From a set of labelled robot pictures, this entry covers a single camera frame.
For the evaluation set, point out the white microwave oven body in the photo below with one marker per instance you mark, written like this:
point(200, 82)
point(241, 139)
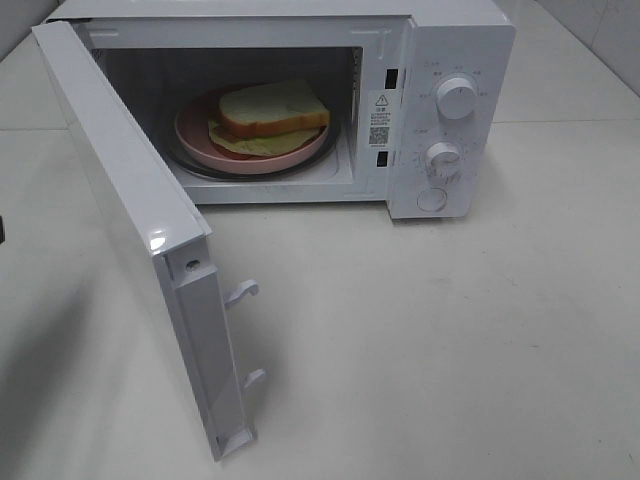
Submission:
point(158, 55)

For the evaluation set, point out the upper white round knob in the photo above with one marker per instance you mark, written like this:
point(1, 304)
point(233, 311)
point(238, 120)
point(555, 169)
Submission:
point(456, 96)

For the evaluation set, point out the white warning label sticker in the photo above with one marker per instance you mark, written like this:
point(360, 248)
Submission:
point(380, 117)

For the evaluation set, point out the pink round plate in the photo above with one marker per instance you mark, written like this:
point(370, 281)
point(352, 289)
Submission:
point(203, 107)

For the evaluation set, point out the sandwich with toast bread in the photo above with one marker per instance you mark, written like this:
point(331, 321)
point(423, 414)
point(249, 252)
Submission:
point(268, 120)

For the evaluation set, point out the round door release button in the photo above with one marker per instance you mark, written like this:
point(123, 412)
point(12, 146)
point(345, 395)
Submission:
point(432, 200)

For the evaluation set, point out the glass microwave turntable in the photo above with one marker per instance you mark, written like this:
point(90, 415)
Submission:
point(330, 150)

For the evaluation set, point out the white microwave door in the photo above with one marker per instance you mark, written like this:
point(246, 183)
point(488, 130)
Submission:
point(159, 236)

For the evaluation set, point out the lower white timer knob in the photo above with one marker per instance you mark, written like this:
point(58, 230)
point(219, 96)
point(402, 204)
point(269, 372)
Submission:
point(443, 159)

